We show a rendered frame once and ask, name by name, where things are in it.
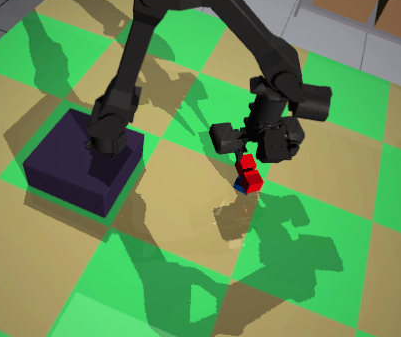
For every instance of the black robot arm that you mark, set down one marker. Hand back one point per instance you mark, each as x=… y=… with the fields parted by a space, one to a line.
x=277 y=59

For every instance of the red cube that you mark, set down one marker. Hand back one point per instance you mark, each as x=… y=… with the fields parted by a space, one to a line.
x=251 y=181
x=246 y=164

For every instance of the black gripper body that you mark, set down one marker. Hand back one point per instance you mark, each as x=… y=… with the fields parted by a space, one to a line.
x=225 y=140

